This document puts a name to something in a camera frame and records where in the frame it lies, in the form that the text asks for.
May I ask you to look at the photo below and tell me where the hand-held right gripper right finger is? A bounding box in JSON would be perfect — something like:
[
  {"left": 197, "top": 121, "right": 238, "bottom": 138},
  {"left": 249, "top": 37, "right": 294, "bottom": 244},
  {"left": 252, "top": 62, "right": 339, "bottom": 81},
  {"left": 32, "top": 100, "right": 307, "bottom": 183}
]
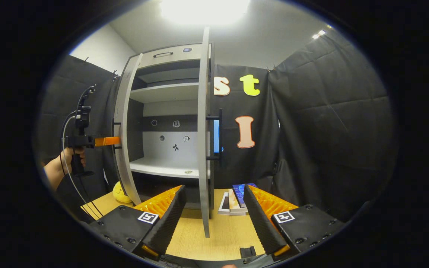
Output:
[{"left": 243, "top": 184, "right": 345, "bottom": 262}]

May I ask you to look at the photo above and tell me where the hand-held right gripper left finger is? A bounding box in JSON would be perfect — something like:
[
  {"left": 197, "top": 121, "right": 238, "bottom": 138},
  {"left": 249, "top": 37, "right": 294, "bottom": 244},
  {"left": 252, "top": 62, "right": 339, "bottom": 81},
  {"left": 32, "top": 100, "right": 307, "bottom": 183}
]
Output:
[{"left": 88, "top": 184, "right": 187, "bottom": 261}]

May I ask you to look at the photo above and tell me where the grey cabinet door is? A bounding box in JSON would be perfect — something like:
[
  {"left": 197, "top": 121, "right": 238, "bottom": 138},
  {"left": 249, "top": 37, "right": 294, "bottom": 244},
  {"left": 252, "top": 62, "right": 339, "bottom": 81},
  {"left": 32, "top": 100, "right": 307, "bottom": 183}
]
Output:
[
  {"left": 112, "top": 53, "right": 143, "bottom": 206},
  {"left": 198, "top": 26, "right": 223, "bottom": 239}
]

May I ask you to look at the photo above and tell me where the grey double-door shoe cabinet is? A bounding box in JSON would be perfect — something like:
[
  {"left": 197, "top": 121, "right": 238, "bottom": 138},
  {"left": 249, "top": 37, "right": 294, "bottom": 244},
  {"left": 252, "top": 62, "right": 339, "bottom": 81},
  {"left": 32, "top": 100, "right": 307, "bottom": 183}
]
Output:
[{"left": 112, "top": 43, "right": 215, "bottom": 220}]

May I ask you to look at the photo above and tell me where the grey cabinet shelf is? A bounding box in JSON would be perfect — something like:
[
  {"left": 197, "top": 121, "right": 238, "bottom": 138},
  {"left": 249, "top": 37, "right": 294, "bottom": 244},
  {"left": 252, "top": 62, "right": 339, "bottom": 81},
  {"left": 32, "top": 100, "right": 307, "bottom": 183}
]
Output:
[
  {"left": 130, "top": 156, "right": 200, "bottom": 179},
  {"left": 130, "top": 83, "right": 200, "bottom": 104}
]

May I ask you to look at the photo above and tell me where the grey cabinet drawer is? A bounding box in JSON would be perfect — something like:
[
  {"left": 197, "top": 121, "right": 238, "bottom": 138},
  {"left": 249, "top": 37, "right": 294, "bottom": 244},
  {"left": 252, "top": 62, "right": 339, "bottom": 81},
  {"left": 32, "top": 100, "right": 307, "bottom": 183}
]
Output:
[{"left": 133, "top": 43, "right": 212, "bottom": 70}]

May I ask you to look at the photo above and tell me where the blue book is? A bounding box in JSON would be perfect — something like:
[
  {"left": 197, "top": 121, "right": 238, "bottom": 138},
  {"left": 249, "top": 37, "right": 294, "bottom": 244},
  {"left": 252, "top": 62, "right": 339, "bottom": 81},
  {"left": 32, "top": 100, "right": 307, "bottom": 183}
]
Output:
[{"left": 232, "top": 183, "right": 258, "bottom": 208}]

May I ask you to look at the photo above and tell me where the white book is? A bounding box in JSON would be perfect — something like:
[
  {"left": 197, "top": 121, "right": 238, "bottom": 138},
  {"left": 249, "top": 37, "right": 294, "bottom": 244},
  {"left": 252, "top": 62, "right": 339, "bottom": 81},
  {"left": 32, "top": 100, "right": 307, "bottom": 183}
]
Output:
[{"left": 218, "top": 191, "right": 234, "bottom": 216}]

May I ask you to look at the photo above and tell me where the yellow plush toy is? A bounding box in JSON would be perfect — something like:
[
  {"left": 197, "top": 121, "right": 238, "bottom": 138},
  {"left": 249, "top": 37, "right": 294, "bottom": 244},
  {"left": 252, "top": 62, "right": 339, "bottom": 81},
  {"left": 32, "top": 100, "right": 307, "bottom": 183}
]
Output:
[{"left": 112, "top": 181, "right": 133, "bottom": 204}]

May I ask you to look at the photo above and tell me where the black backdrop cloth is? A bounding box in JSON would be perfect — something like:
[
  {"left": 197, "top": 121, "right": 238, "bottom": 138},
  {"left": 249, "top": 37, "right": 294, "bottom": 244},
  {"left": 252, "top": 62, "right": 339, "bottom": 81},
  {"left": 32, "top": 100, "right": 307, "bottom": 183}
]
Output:
[{"left": 34, "top": 28, "right": 399, "bottom": 224}]

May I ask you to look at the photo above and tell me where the large ceiling light panel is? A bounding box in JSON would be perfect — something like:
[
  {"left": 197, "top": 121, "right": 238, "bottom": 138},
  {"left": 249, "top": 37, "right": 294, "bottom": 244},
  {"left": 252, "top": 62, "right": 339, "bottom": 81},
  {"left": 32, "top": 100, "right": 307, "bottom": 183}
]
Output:
[{"left": 159, "top": 0, "right": 250, "bottom": 25}]

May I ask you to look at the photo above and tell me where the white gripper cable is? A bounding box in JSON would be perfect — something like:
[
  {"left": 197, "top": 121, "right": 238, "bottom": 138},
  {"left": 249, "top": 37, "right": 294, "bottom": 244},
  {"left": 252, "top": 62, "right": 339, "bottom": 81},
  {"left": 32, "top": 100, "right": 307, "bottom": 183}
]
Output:
[{"left": 61, "top": 114, "right": 94, "bottom": 220}]

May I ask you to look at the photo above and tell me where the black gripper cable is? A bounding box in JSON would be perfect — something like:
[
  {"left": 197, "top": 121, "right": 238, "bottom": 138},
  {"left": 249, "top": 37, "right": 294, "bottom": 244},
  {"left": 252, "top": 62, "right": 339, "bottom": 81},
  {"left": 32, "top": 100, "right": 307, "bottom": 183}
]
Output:
[{"left": 76, "top": 176, "right": 104, "bottom": 219}]

